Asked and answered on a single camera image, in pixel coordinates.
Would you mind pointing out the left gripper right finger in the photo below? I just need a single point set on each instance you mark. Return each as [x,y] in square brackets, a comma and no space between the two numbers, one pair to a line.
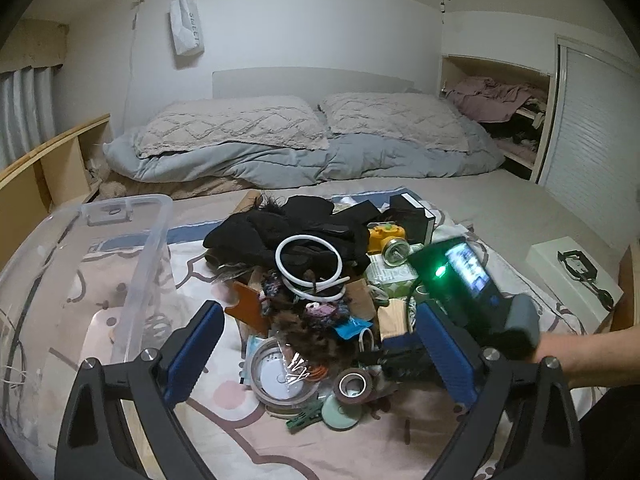
[544,440]

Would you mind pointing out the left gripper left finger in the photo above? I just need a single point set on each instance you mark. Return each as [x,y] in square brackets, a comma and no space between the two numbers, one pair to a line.
[95,441]

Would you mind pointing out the brown bandage roll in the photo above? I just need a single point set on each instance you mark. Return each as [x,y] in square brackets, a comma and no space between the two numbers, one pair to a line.
[353,386]

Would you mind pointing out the mint green tape measure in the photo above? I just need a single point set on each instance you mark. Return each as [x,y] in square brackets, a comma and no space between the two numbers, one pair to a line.
[339,416]

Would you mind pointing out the person right hand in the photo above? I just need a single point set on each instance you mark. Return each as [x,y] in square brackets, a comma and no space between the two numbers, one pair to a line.
[600,360]

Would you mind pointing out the white box with glasses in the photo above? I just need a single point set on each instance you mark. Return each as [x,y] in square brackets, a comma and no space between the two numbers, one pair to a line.
[577,280]

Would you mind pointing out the green patterned tissue pack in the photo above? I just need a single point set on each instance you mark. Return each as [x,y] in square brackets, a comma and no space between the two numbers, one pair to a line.
[395,281]

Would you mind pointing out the black box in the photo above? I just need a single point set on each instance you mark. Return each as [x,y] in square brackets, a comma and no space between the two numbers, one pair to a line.
[416,219]

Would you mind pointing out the blue foil packet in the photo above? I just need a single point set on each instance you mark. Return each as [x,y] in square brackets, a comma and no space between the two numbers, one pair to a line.
[351,328]

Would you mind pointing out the clear plastic storage bin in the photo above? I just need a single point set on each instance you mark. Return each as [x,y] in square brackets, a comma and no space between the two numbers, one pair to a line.
[92,281]

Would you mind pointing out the crocheted blue purple piece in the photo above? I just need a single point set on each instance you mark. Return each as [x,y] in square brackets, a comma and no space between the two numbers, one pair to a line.
[276,299]

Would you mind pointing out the brown fur piece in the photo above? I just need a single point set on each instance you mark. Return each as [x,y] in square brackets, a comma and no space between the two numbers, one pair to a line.
[317,342]

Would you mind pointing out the orange rubber bands bag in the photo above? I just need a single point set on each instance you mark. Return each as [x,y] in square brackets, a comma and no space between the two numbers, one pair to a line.
[280,382]

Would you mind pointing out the orange leather piece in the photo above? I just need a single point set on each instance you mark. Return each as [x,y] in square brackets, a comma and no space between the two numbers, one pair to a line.
[247,309]

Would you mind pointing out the green clothespin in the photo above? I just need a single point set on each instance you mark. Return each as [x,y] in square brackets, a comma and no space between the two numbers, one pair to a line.
[310,414]

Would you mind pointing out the right beige pillow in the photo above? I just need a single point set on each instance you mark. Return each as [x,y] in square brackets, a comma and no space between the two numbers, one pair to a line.
[415,117]

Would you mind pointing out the beige pillow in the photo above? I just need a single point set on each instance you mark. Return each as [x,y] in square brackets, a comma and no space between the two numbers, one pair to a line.
[415,117]
[276,121]

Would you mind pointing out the pink clothes in closet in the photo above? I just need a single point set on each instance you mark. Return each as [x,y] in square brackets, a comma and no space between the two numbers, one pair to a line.
[485,100]

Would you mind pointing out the black clothing pile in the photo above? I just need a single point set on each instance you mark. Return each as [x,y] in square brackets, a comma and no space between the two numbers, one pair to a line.
[248,237]

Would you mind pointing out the wooden shelf unit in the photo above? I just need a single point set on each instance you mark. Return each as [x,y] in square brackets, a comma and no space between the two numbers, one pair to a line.
[52,175]

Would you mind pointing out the grey blue duvet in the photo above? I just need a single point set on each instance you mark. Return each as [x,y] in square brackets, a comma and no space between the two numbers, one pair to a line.
[348,157]

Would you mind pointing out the left beige pillow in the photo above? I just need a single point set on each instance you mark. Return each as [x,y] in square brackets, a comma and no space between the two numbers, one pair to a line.
[276,121]

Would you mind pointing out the grey curtain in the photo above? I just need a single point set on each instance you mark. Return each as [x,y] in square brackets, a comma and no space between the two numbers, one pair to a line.
[26,112]

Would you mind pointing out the white hanging bag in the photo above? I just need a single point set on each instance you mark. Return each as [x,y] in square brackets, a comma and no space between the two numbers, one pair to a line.
[185,27]

